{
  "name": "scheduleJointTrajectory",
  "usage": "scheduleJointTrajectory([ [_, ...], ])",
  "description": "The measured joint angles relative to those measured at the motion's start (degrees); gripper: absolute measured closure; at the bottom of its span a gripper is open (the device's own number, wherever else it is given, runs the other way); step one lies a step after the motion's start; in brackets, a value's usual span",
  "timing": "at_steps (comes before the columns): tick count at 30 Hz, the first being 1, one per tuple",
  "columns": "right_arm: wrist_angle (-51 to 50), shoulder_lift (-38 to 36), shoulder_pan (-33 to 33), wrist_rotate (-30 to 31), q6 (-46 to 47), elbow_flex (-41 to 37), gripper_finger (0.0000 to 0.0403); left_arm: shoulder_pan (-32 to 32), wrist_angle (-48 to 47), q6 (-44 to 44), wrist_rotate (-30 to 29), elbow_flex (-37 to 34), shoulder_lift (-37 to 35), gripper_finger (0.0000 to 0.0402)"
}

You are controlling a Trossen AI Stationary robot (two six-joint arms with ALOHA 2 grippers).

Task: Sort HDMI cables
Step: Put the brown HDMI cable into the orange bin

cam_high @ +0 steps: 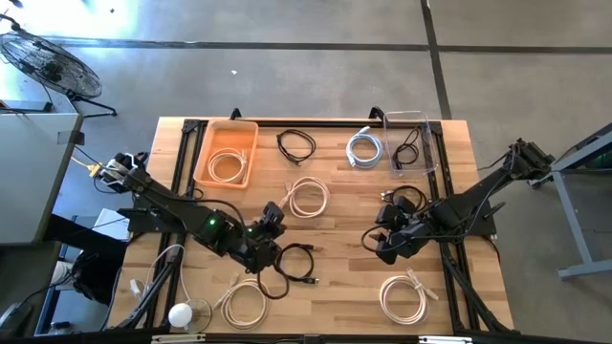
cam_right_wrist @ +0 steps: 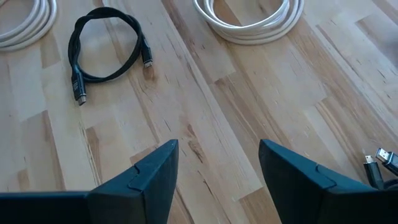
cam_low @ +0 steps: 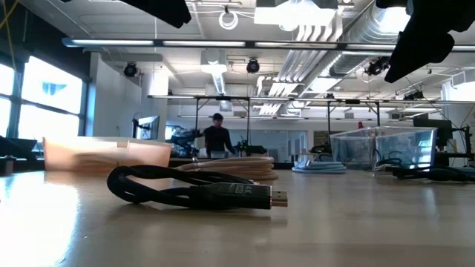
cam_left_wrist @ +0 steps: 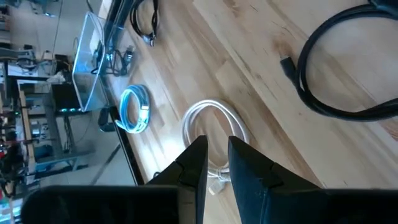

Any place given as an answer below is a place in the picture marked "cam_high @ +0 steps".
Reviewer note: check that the grey cabinet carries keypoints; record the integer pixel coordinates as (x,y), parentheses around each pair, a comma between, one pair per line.
(33,177)

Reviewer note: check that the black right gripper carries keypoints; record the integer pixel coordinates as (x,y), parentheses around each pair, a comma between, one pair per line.
(411,234)

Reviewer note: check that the black aluminium table frame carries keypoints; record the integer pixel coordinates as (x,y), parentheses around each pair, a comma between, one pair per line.
(334,123)

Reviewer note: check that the grey metal desk frame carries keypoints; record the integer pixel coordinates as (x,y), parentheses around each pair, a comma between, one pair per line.
(571,224)

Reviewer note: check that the clear plastic bin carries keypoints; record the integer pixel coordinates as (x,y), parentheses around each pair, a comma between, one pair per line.
(399,119)

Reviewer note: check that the yellow power plug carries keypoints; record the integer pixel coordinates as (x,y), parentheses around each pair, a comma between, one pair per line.
(95,169)

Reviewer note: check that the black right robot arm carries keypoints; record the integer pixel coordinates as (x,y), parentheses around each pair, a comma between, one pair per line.
(478,196)

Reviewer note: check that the black floor fan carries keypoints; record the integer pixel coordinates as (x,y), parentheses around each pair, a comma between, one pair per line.
(52,64)

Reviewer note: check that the orange plastic bin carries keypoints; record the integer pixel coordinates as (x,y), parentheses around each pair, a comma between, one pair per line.
(229,134)

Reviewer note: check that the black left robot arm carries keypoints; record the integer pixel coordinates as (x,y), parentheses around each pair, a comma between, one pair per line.
(210,224)

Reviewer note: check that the silver metal bracket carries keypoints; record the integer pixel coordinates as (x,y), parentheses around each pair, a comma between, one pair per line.
(444,339)
(177,338)

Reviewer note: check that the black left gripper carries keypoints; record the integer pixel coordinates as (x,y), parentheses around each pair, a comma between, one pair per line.
(263,234)

